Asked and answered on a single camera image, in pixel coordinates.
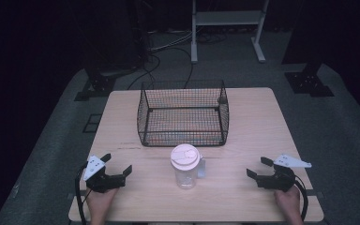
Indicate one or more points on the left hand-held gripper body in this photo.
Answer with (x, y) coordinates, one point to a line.
(101, 182)

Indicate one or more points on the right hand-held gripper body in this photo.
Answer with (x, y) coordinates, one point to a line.
(278, 181)

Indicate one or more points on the person's left hand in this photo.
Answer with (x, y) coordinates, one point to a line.
(101, 203)

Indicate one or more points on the person's right hand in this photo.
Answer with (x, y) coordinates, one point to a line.
(289, 203)

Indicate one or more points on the clear cup with white lid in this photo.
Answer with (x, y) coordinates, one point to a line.
(185, 165)

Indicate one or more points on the black stand base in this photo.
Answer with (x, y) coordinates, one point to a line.
(95, 86)
(308, 82)

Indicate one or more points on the white metal stand frame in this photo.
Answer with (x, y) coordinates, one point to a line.
(228, 18)

